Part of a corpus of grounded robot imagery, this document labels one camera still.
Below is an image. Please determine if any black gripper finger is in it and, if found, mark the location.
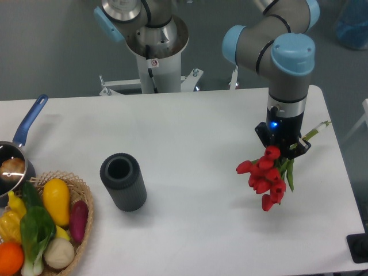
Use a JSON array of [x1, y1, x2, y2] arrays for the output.
[[283, 135, 311, 160], [255, 122, 276, 148]]

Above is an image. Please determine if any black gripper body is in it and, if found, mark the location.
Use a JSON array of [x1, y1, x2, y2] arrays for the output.
[[265, 107, 304, 148]]

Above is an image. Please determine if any red tulip bouquet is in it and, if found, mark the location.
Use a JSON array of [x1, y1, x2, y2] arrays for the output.
[[236, 120, 332, 212]]

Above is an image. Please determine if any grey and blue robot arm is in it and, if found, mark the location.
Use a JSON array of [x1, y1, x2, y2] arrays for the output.
[[94, 1, 320, 159]]

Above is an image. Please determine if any black device at table edge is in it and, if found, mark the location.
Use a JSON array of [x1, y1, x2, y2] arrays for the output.
[[346, 233, 367, 263]]

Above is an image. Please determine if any blue transparent container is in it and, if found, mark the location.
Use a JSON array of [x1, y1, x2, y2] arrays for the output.
[[335, 0, 367, 50]]

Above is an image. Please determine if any dark grey ribbed vase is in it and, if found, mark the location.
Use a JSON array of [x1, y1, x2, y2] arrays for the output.
[[99, 153, 147, 212]]

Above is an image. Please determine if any wicker basket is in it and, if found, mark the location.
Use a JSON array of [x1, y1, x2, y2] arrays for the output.
[[20, 171, 94, 275]]

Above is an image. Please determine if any purple eggplant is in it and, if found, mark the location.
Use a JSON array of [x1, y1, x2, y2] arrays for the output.
[[69, 200, 89, 243]]

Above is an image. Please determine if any green bok choy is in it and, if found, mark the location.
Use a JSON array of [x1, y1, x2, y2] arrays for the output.
[[20, 182, 56, 275]]

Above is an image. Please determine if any browned bun in pan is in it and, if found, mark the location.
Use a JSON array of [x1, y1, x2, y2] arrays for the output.
[[1, 158, 25, 182]]

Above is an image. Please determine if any yellow bell pepper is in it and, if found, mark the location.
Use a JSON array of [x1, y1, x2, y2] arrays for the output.
[[1, 210, 23, 244]]

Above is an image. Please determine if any orange fruit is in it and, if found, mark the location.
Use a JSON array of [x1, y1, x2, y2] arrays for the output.
[[1, 242, 24, 275]]

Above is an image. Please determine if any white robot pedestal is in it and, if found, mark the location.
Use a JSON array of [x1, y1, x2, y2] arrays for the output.
[[99, 16, 204, 97]]

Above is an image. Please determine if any black cable on pedestal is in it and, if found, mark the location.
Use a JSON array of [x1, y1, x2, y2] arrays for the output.
[[145, 44, 159, 94]]

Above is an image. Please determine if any blue handled saucepan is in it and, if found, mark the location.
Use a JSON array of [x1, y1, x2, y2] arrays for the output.
[[1, 94, 48, 208]]

